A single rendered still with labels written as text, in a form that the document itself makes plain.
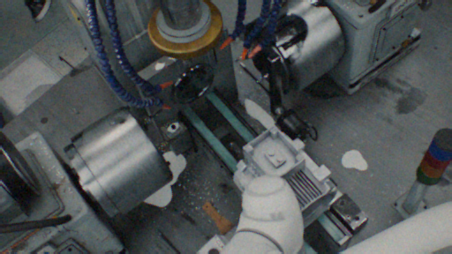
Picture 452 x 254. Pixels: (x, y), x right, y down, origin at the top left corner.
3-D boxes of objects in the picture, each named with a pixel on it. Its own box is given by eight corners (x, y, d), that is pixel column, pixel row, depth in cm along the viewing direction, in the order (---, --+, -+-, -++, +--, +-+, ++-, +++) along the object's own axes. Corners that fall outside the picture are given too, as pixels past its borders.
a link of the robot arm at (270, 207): (266, 220, 106) (238, 268, 97) (250, 161, 98) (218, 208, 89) (315, 228, 101) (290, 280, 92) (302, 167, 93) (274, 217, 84)
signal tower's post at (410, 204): (390, 205, 149) (422, 137, 113) (409, 189, 151) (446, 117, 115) (410, 225, 146) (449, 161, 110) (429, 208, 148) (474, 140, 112)
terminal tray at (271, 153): (243, 160, 131) (241, 147, 125) (275, 138, 133) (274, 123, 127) (273, 195, 125) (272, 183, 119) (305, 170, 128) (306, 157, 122)
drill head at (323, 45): (225, 74, 165) (215, 22, 143) (320, 11, 174) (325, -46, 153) (274, 126, 153) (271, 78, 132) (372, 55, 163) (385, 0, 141)
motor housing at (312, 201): (236, 193, 143) (229, 164, 127) (288, 155, 147) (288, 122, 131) (281, 248, 134) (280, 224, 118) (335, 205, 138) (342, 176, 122)
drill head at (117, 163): (44, 195, 149) (3, 157, 127) (147, 126, 158) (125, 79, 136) (84, 261, 138) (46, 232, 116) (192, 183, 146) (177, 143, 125)
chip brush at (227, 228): (199, 210, 154) (198, 209, 154) (211, 199, 156) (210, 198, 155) (243, 259, 146) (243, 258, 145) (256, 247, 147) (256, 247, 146)
